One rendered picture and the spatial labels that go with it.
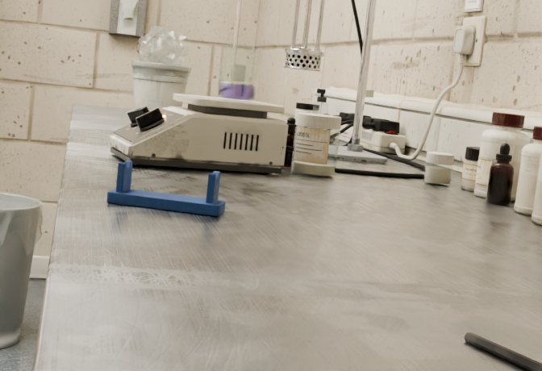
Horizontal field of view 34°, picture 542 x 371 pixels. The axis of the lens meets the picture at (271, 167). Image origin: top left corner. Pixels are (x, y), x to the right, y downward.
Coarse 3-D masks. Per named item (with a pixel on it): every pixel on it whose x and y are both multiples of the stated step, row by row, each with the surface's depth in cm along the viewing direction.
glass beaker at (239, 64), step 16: (224, 48) 112; (240, 48) 111; (256, 48) 111; (224, 64) 112; (240, 64) 111; (256, 64) 112; (224, 80) 112; (240, 80) 111; (256, 80) 113; (224, 96) 112; (240, 96) 112
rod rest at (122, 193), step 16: (128, 160) 80; (128, 176) 79; (208, 176) 76; (112, 192) 77; (128, 192) 78; (144, 192) 79; (208, 192) 77; (160, 208) 77; (176, 208) 77; (192, 208) 76; (208, 208) 76; (224, 208) 79
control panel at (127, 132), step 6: (162, 114) 113; (168, 114) 113; (174, 114) 111; (180, 114) 110; (168, 120) 109; (174, 120) 107; (126, 126) 116; (138, 126) 113; (162, 126) 107; (114, 132) 116; (120, 132) 114; (126, 132) 112; (132, 132) 110; (138, 132) 109; (144, 132) 107; (126, 138) 109; (132, 138) 107
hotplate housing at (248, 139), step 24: (192, 120) 107; (216, 120) 108; (240, 120) 110; (264, 120) 111; (120, 144) 110; (144, 144) 106; (168, 144) 107; (192, 144) 108; (216, 144) 109; (240, 144) 110; (264, 144) 111; (192, 168) 109; (216, 168) 110; (240, 168) 111; (264, 168) 112
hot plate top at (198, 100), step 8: (176, 96) 116; (184, 96) 113; (192, 96) 113; (200, 96) 116; (208, 96) 120; (192, 104) 110; (200, 104) 108; (208, 104) 108; (216, 104) 109; (224, 104) 109; (232, 104) 109; (240, 104) 110; (248, 104) 110; (256, 104) 111; (264, 104) 112; (272, 104) 115; (272, 112) 112; (280, 112) 112
